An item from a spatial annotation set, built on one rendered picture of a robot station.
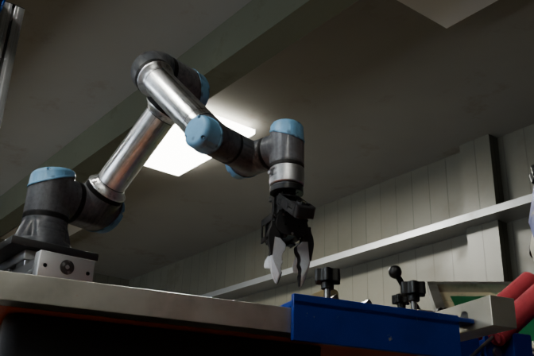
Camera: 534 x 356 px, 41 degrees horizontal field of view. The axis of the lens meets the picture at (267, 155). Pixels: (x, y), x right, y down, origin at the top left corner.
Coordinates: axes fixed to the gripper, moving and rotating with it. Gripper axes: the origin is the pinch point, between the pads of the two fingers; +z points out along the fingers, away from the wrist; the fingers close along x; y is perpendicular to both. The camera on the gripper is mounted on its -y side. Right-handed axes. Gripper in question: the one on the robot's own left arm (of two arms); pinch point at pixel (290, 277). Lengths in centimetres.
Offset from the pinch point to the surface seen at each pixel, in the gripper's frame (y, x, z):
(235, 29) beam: 224, -68, -221
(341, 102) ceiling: 297, -184, -235
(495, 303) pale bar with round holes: -34.4, -20.7, 9.8
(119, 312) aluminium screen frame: -29, 39, 17
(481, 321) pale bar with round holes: -31.8, -19.8, 12.4
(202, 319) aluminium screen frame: -28.8, 27.4, 16.6
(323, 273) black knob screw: -29.1, 8.0, 7.5
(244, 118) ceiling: 356, -127, -236
